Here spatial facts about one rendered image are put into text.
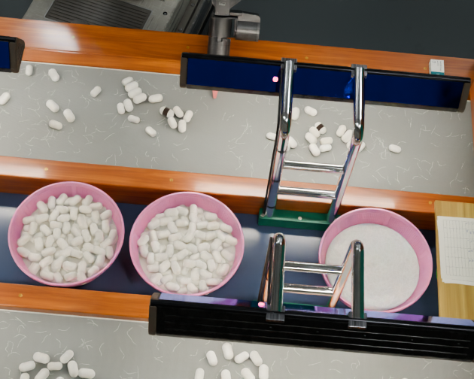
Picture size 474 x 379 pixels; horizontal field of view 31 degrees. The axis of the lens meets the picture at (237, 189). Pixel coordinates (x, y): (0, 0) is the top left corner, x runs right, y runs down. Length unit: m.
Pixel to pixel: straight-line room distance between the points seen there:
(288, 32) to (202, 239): 1.45
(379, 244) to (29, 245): 0.83
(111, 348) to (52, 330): 0.14
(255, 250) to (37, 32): 0.82
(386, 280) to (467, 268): 0.19
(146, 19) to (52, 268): 0.99
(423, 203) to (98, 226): 0.78
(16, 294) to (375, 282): 0.82
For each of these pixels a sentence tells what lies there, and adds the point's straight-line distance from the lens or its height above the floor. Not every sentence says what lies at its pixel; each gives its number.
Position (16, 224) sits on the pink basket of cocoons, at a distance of 2.09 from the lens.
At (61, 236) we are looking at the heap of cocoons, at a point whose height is 0.73.
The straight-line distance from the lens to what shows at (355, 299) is 1.60.
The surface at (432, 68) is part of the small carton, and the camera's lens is 2.33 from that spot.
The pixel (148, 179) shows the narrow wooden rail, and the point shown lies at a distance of 2.09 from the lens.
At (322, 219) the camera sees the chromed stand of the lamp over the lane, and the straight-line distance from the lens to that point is 2.12.
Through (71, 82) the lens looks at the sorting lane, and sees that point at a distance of 2.28.
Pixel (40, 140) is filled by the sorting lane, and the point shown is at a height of 0.74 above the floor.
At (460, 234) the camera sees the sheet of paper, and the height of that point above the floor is 0.78.
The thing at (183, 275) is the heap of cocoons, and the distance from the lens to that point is 2.02.
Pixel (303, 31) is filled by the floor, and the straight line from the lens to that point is 3.34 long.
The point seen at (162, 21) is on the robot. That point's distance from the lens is 2.73.
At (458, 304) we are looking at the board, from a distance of 2.03.
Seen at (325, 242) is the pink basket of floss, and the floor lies 0.75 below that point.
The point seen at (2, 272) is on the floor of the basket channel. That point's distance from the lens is 2.12.
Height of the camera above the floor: 2.59
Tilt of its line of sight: 62 degrees down
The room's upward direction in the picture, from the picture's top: 6 degrees clockwise
